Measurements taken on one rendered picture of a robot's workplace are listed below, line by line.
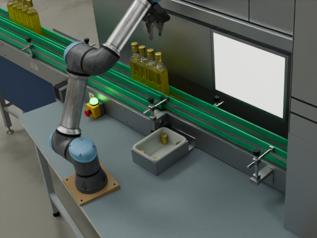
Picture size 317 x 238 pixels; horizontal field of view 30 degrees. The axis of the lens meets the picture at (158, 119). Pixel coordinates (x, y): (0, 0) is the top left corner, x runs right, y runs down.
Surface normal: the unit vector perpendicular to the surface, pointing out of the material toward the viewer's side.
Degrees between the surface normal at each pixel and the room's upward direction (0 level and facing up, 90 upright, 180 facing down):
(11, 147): 0
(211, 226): 0
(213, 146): 90
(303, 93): 90
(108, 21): 90
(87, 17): 0
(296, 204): 90
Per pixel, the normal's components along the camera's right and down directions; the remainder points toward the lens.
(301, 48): -0.71, 0.45
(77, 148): -0.04, -0.73
